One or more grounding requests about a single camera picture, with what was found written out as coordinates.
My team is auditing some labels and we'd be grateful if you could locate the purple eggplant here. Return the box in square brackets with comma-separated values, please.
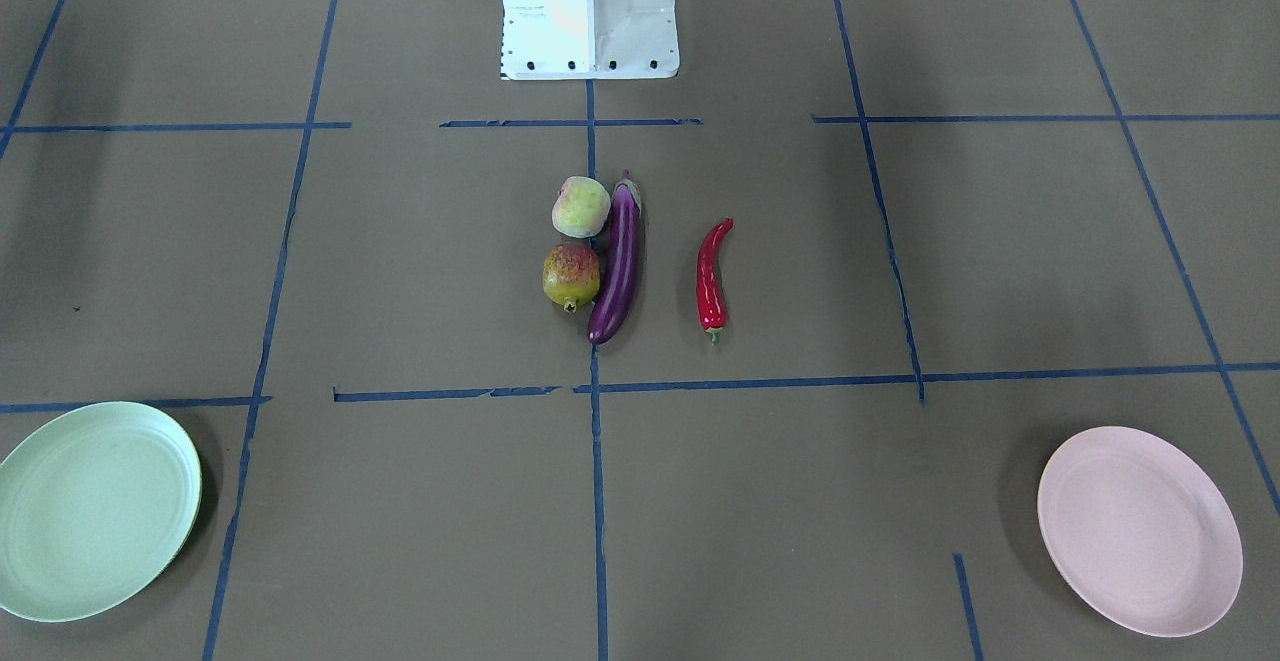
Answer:
[588, 169, 644, 346]

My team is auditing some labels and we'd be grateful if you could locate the red chili pepper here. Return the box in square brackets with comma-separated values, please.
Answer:
[695, 216, 733, 347]

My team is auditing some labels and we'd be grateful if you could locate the red yellow pomegranate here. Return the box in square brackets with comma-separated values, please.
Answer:
[541, 241, 602, 313]

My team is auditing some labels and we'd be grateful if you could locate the pink plate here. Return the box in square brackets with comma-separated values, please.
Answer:
[1036, 425, 1244, 638]

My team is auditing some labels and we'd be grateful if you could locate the light green plate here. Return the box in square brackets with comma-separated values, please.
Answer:
[1, 401, 204, 623]

